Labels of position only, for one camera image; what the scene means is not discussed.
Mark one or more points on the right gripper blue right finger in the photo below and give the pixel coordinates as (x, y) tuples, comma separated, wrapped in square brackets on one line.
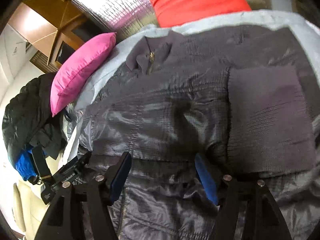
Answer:
[(223, 191)]

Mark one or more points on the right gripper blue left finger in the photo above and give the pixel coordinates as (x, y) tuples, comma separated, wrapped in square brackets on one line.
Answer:
[(102, 192)]

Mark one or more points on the dark quilted zip jacket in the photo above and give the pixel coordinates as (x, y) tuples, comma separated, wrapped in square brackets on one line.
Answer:
[(245, 97)]

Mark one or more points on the blue garment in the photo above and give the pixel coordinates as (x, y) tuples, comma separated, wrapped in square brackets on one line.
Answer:
[(31, 164)]

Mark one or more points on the black puffer jacket pile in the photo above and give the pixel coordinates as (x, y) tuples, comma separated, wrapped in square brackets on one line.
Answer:
[(28, 120)]

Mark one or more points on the pink pillow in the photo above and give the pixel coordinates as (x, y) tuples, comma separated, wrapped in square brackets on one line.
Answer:
[(73, 74)]

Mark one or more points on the wooden cabinet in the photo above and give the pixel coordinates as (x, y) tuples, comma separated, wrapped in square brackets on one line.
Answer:
[(47, 25)]

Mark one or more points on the grey fleece blanket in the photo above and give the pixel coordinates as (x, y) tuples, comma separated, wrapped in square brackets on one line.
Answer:
[(305, 32)]

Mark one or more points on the silver foil insulation mat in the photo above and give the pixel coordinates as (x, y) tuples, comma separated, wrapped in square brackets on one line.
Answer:
[(124, 17)]

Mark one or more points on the red pillow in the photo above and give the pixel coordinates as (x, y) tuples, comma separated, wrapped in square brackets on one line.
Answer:
[(170, 13)]

